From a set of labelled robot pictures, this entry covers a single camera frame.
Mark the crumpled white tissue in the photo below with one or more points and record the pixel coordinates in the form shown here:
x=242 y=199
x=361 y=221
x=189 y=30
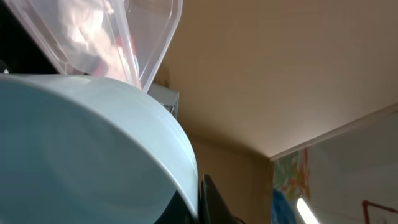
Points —
x=90 y=26

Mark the clear plastic waste bin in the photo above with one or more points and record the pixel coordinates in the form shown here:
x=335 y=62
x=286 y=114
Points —
x=121 y=39

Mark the large light blue plate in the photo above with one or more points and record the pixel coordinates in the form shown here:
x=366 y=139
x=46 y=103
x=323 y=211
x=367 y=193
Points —
x=80 y=149

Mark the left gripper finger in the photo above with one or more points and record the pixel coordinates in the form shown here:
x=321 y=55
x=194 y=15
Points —
x=213 y=209

